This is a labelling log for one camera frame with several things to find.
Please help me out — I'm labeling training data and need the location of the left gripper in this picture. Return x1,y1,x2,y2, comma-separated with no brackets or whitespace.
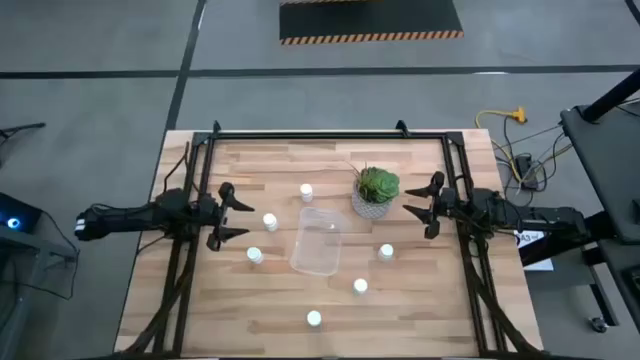
198,181,256,253

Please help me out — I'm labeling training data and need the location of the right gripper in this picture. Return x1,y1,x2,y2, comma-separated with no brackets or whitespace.
402,171,474,241

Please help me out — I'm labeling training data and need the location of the succulent in patterned pot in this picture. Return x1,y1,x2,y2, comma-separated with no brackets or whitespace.
347,162,402,221

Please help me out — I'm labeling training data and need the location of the clear plastic container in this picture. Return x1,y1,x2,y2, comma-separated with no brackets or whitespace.
288,206,347,277

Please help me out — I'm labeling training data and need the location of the black power strip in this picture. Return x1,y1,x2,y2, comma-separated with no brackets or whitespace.
514,153,540,191

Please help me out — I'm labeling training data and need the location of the white paper sheet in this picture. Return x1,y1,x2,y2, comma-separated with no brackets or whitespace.
512,229,555,272

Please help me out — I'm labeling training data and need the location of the black equipment cart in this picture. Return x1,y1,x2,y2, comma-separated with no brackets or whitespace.
519,67,640,334

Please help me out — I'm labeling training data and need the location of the black hazard-striped floor mat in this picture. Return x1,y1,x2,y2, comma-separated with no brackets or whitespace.
278,0,465,46

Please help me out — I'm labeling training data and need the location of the grey metal stand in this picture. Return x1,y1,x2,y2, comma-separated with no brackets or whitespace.
0,232,81,360

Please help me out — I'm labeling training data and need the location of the black device with blue light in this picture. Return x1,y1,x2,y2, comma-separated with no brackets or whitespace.
0,192,44,235

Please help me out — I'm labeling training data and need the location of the black tripod leg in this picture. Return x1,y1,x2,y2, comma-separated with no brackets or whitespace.
0,121,47,141

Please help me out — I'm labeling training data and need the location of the black cable tangle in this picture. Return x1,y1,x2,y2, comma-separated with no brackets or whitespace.
492,112,576,199

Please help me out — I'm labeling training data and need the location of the yellow extension cord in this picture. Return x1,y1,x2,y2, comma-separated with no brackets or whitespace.
473,105,529,186

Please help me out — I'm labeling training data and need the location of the black aluminium table frame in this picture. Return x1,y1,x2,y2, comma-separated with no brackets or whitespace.
119,119,541,360

